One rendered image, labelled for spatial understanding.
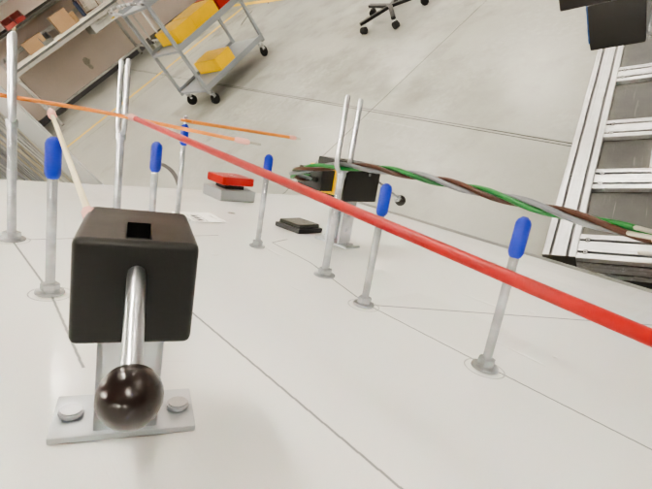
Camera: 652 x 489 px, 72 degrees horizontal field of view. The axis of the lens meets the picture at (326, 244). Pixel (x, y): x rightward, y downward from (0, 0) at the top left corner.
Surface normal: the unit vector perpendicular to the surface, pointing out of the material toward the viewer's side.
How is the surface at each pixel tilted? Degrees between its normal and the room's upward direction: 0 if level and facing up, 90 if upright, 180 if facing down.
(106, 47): 90
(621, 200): 0
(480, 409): 47
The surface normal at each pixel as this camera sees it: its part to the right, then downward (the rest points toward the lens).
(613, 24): -0.44, 0.77
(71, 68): 0.59, 0.33
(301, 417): 0.16, -0.96
